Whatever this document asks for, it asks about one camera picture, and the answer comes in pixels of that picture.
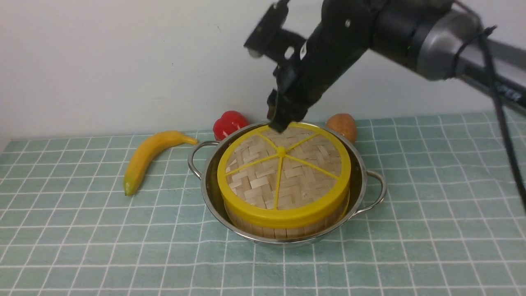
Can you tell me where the woven bamboo steamer lid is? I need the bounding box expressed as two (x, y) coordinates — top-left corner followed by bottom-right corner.
(216, 123), (353, 209)

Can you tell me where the yellow banana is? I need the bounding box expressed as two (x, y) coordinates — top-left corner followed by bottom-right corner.
(123, 130), (199, 197)

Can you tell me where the stainless steel pot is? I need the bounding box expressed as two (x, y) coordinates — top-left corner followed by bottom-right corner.
(188, 123), (387, 247)

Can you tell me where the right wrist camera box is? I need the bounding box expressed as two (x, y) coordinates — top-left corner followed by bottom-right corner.
(244, 0), (306, 65)

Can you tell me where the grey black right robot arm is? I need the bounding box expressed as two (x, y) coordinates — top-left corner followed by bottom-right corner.
(268, 0), (525, 133)

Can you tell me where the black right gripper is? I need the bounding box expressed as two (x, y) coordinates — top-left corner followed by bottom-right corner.
(267, 0), (385, 133)

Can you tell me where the green checkered tablecloth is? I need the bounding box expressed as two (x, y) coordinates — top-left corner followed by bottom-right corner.
(0, 113), (525, 296)

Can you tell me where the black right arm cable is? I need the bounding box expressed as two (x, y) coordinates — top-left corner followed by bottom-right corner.
(450, 0), (526, 210)

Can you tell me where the brown potato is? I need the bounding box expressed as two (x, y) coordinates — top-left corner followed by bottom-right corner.
(325, 113), (358, 144)

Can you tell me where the red bell pepper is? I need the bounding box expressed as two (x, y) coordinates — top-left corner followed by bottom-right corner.
(212, 111), (250, 141)

